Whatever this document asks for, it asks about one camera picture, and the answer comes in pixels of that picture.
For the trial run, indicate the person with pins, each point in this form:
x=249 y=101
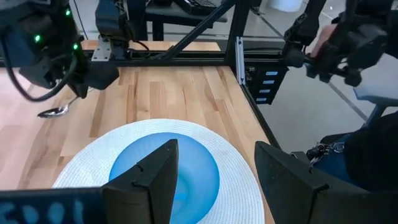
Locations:
x=373 y=155

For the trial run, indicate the black keyboard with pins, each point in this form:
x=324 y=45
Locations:
x=196 y=5

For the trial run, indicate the blue-grey chair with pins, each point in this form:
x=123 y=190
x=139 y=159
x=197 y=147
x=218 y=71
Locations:
x=376 y=93

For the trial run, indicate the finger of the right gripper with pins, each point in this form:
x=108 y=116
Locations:
x=81 y=81
x=102 y=76

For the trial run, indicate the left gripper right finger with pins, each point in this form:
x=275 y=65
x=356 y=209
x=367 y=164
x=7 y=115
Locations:
x=289 y=193

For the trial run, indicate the white woven round placemat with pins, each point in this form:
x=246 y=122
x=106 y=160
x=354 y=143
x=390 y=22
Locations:
x=93 y=161

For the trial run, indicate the silver metal spoon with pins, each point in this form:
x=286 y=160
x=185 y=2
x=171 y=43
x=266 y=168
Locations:
x=56 y=112

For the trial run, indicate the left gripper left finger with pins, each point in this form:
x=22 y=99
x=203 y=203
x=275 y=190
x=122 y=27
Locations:
x=146 y=186

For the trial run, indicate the person's hand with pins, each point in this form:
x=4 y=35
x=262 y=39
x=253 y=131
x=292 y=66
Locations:
x=323 y=40

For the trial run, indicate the blue bowl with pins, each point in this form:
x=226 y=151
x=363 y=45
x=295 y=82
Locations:
x=199 y=174

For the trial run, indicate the silver mounting plate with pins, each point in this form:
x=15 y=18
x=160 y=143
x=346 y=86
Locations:
x=101 y=51

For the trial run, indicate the black box with blue labels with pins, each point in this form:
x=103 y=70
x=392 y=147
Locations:
x=258 y=77

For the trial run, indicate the black aluminium rig frame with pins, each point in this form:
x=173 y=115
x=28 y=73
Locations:
x=186 y=60

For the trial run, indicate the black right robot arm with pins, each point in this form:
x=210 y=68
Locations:
x=113 y=18

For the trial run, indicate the silver metal bracket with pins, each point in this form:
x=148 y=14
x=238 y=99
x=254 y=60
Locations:
x=240 y=59

